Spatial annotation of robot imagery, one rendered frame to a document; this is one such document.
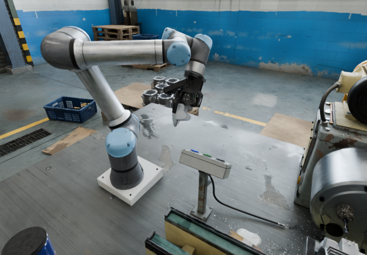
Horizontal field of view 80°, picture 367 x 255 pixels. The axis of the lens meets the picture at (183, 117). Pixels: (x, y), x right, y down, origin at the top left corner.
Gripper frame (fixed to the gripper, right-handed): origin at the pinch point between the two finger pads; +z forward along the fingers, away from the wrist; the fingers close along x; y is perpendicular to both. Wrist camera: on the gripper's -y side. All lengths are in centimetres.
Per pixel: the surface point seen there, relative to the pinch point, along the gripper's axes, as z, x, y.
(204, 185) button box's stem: 18.8, 3.4, 17.7
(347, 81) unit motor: -33, 20, 54
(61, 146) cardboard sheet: 65, 103, -195
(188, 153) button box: 8.9, -3.5, 10.9
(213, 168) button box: 10.9, -3.5, 21.1
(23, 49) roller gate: -71, 224, -605
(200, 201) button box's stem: 26.2, 8.3, 16.5
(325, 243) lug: 16, -15, 53
